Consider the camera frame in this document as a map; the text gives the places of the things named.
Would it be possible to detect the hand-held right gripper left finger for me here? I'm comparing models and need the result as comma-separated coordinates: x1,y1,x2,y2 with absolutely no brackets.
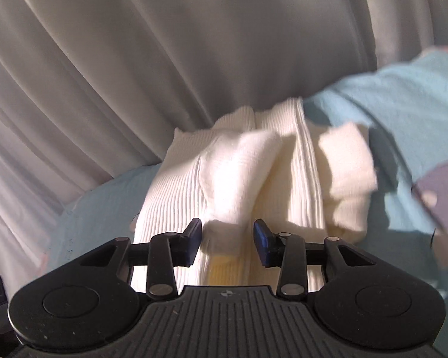
78,218,203,300

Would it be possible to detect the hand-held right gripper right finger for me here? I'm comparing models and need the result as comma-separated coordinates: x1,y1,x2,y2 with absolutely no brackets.
253,219,374,299

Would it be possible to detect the white ribbed knit sweater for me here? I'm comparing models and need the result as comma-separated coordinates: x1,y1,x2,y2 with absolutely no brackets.
129,97,378,293

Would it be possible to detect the blue mushroom print blanket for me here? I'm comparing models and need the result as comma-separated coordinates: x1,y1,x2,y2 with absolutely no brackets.
41,44,448,358

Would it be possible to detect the white pleated curtain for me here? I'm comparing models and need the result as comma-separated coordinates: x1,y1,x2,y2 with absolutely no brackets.
0,0,448,273

